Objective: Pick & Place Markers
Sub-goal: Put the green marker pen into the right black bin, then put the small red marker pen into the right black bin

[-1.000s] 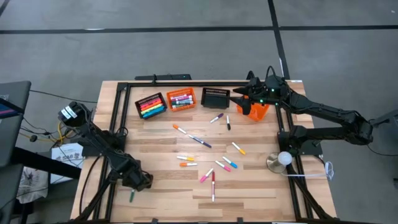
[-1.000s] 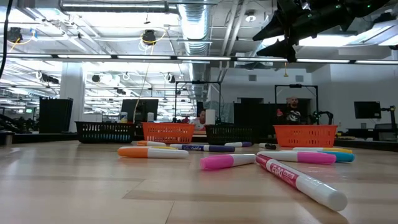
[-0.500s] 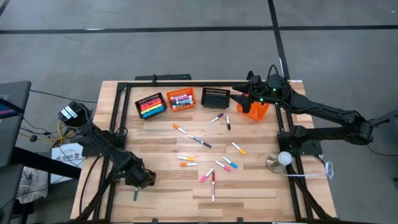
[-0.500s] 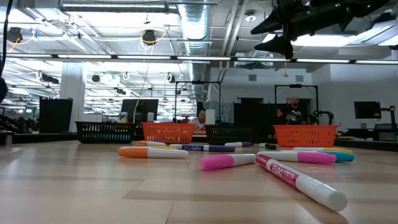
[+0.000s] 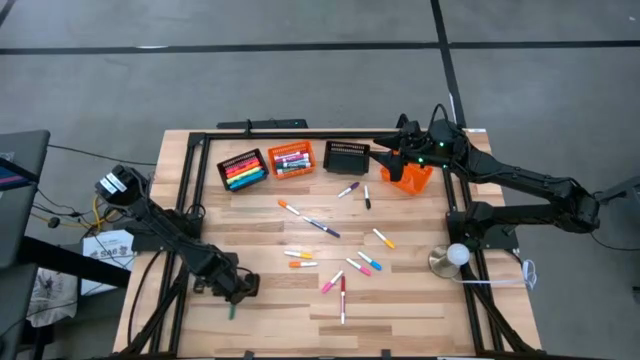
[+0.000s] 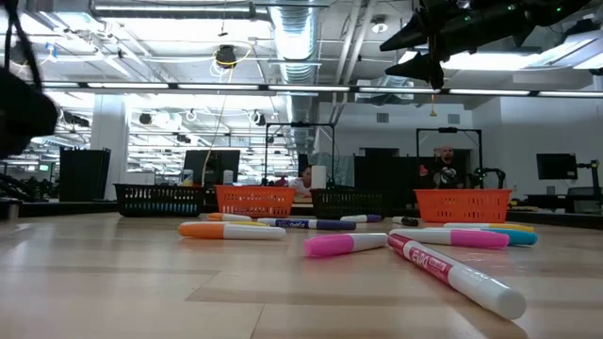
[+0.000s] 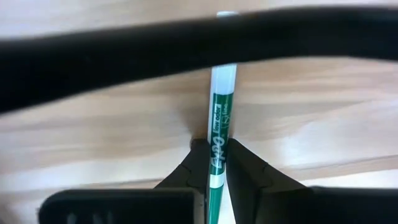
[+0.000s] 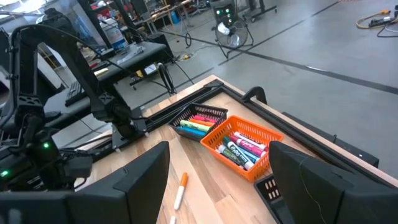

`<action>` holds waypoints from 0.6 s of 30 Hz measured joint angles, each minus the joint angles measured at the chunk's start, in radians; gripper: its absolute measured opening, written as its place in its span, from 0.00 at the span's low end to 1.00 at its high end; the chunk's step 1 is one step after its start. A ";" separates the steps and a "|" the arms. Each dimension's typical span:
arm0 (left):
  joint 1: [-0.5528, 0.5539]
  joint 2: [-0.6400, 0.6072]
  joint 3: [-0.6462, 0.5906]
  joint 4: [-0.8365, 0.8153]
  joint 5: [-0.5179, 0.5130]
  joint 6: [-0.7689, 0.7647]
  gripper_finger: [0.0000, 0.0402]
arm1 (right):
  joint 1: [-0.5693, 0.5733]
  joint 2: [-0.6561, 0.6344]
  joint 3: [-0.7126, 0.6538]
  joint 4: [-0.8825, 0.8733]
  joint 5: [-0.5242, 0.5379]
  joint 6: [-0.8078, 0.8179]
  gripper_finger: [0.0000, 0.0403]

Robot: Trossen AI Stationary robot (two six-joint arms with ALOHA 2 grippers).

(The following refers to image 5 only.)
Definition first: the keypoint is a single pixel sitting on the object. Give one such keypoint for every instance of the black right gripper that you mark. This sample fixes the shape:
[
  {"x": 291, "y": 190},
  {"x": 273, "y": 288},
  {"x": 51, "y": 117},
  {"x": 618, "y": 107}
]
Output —
[{"x": 435, "y": 150}]

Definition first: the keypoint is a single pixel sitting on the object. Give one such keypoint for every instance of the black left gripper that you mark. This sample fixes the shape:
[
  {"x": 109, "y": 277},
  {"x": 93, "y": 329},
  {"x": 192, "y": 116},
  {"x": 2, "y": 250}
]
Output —
[{"x": 225, "y": 280}]

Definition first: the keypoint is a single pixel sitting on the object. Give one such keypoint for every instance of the thin green marker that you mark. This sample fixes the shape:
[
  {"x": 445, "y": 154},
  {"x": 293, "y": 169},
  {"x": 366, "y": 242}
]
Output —
[{"x": 232, "y": 313}]

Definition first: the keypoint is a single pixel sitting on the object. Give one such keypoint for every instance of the light blue highlighter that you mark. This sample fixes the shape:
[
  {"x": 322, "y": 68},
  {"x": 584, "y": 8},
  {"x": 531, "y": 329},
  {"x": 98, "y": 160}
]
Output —
[
  {"x": 247, "y": 180},
  {"x": 249, "y": 184}
]

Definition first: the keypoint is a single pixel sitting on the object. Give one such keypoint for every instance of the dark green Expo marker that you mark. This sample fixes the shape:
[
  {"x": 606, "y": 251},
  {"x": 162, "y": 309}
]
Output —
[{"x": 294, "y": 166}]

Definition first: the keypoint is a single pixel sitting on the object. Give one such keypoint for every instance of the magenta Expo marker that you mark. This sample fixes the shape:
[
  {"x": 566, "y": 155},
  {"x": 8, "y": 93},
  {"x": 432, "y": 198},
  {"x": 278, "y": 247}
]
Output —
[{"x": 293, "y": 158}]

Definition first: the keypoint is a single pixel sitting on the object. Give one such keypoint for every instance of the red Expo marker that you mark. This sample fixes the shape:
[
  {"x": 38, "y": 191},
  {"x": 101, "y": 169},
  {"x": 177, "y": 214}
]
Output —
[{"x": 291, "y": 154}]

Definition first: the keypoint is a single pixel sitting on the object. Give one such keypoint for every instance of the yellow-green highlighter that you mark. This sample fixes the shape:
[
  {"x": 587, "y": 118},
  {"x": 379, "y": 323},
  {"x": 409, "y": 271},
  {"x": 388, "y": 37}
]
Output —
[{"x": 246, "y": 176}]

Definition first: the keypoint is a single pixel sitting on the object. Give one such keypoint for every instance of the teal Expo marker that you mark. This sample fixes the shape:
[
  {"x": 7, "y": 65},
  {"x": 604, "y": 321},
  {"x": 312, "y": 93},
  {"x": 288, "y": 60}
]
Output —
[{"x": 287, "y": 169}]

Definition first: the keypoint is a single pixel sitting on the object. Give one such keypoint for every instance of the orange highlighter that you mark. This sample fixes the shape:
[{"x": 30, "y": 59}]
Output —
[{"x": 245, "y": 171}]

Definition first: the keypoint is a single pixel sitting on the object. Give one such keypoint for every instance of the pink highlighter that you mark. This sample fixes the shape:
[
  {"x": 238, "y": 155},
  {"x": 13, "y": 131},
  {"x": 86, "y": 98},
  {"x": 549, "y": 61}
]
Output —
[
  {"x": 243, "y": 167},
  {"x": 242, "y": 163}
]

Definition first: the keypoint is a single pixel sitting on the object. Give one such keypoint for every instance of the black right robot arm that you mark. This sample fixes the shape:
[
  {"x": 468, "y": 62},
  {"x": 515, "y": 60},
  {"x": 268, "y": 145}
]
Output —
[{"x": 525, "y": 180}]

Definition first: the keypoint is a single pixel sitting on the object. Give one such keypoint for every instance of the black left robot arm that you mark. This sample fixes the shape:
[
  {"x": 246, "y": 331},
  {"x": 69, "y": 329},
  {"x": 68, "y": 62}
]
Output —
[{"x": 165, "y": 230}]

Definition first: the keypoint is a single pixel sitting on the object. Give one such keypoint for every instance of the orange plastic basket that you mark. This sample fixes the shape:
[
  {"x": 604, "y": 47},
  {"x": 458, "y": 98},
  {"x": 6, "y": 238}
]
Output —
[
  {"x": 291, "y": 146},
  {"x": 417, "y": 180}
]

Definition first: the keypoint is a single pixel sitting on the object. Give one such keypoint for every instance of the black plastic basket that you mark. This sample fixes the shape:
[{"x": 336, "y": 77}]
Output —
[
  {"x": 346, "y": 161},
  {"x": 222, "y": 167}
]

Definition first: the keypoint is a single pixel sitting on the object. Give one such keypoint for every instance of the small purple marker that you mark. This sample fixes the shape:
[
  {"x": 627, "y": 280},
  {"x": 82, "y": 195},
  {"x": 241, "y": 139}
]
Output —
[{"x": 348, "y": 189}]

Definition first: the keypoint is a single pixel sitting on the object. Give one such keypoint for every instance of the small yellow marker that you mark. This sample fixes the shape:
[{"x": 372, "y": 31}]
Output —
[
  {"x": 298, "y": 254},
  {"x": 383, "y": 239}
]

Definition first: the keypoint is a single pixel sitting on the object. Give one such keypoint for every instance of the small pink marker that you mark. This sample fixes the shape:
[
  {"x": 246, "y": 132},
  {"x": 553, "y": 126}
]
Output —
[
  {"x": 332, "y": 282},
  {"x": 358, "y": 267}
]

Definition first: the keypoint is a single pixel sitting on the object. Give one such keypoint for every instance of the small light blue marker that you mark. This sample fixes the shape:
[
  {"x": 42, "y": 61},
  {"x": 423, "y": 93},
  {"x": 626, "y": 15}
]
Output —
[{"x": 370, "y": 261}]

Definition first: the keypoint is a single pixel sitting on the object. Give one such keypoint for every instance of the thin red marker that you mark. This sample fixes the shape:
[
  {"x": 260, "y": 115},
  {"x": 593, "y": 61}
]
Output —
[{"x": 342, "y": 299}]

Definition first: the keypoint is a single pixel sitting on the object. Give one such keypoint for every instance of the brass lamp white bulb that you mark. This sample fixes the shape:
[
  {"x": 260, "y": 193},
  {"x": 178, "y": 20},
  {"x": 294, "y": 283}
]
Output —
[{"x": 457, "y": 254}]

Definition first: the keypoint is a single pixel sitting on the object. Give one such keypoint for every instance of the black bar device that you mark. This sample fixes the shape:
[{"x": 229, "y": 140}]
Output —
[{"x": 265, "y": 124}]

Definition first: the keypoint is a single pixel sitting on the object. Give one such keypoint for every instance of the black beam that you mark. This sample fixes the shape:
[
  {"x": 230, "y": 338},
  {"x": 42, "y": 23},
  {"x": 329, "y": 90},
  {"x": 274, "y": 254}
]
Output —
[{"x": 75, "y": 262}]

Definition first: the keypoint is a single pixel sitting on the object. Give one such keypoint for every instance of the white cloth bag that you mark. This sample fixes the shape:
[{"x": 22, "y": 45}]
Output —
[{"x": 52, "y": 297}]

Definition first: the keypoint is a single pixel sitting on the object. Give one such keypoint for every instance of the black aluminium table frame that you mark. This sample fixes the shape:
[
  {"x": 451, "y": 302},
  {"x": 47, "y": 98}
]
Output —
[{"x": 325, "y": 135}]

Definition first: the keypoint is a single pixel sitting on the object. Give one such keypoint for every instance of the black frame clamp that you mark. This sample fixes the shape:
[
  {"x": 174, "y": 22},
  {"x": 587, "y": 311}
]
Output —
[{"x": 248, "y": 355}]

